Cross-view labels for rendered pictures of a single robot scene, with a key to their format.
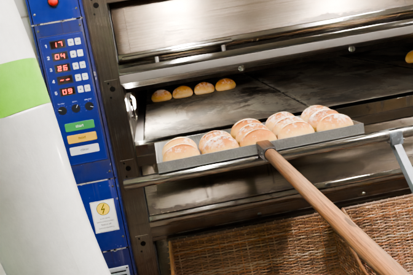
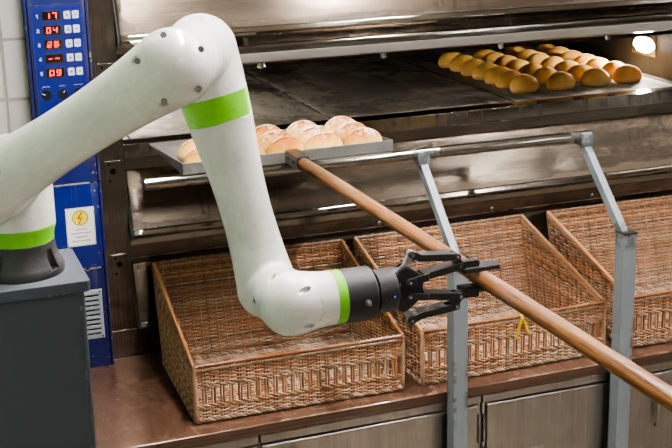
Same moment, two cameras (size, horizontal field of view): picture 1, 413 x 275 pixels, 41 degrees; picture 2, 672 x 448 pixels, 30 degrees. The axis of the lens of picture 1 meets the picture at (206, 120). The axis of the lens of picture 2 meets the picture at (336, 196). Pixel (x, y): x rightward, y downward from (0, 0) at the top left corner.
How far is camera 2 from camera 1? 1.67 m
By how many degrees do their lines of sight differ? 16
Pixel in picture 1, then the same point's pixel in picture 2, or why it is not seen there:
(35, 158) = (251, 140)
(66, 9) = not seen: outside the picture
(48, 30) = not seen: outside the picture
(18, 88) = (246, 102)
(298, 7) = (329, 1)
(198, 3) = not seen: outside the picture
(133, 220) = (110, 234)
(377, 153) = (398, 177)
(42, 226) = (252, 177)
